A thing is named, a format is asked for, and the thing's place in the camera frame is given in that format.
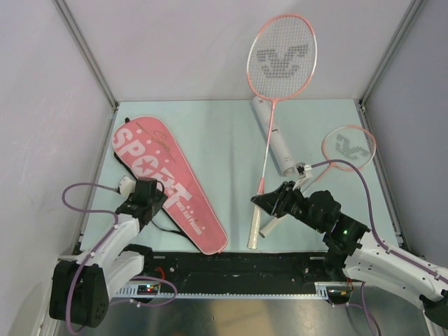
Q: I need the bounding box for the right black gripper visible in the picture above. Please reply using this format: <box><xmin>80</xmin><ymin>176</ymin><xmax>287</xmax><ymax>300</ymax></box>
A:
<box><xmin>252</xmin><ymin>181</ymin><xmax>325</xmax><ymax>232</ymax></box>

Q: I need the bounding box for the pink racket cover bag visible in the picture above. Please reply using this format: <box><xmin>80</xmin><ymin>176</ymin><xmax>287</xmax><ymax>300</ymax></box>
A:
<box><xmin>112</xmin><ymin>116</ymin><xmax>228</xmax><ymax>255</ymax></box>

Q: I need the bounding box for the translucent shuttlecock tube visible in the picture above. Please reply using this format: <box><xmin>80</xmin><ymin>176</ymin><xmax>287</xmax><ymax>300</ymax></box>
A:
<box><xmin>252</xmin><ymin>96</ymin><xmax>296</xmax><ymax>176</ymax></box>

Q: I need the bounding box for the pink badminton racket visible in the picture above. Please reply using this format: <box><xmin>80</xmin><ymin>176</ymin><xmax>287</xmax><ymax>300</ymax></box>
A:
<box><xmin>259</xmin><ymin>125</ymin><xmax>377</xmax><ymax>238</ymax></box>
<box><xmin>246</xmin><ymin>13</ymin><xmax>318</xmax><ymax>250</ymax></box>

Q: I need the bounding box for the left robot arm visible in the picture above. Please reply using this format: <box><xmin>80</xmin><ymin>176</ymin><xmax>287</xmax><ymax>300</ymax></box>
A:
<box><xmin>49</xmin><ymin>178</ymin><xmax>167</xmax><ymax>328</ymax></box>

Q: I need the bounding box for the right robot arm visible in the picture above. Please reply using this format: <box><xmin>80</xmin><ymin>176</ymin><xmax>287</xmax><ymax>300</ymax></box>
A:
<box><xmin>251</xmin><ymin>182</ymin><xmax>447</xmax><ymax>328</ymax></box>

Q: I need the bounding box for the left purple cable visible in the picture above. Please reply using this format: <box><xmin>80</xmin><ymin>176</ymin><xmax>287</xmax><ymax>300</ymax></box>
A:
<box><xmin>62</xmin><ymin>181</ymin><xmax>178</xmax><ymax>333</ymax></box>

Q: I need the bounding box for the purple cable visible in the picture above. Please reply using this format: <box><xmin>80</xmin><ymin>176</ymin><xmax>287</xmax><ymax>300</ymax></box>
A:
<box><xmin>311</xmin><ymin>160</ymin><xmax>448</xmax><ymax>333</ymax></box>
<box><xmin>62</xmin><ymin>181</ymin><xmax>178</xmax><ymax>333</ymax></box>

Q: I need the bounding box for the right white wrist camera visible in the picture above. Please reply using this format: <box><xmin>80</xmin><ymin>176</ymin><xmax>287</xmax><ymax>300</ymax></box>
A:
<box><xmin>293</xmin><ymin>162</ymin><xmax>312</xmax><ymax>189</ymax></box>

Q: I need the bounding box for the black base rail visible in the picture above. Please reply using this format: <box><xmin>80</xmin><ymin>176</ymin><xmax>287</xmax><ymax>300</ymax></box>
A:
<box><xmin>140</xmin><ymin>252</ymin><xmax>347</xmax><ymax>291</ymax></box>

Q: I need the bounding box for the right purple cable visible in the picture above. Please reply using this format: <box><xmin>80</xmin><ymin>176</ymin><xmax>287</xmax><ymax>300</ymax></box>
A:
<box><xmin>311</xmin><ymin>160</ymin><xmax>448</xmax><ymax>333</ymax></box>

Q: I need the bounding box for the left aluminium frame post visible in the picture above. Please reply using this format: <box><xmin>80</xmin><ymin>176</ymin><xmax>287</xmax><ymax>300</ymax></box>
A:
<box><xmin>52</xmin><ymin>0</ymin><xmax>118</xmax><ymax>111</ymax></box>

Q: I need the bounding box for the aluminium frame post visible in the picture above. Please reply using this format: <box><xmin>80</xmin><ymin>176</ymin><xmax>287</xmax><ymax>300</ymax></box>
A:
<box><xmin>358</xmin><ymin>0</ymin><xmax>428</xmax><ymax>107</ymax></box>
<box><xmin>52</xmin><ymin>0</ymin><xmax>118</xmax><ymax>111</ymax></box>

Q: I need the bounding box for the right aluminium frame post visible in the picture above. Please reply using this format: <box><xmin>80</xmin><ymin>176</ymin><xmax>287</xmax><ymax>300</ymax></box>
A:
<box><xmin>358</xmin><ymin>0</ymin><xmax>428</xmax><ymax>107</ymax></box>

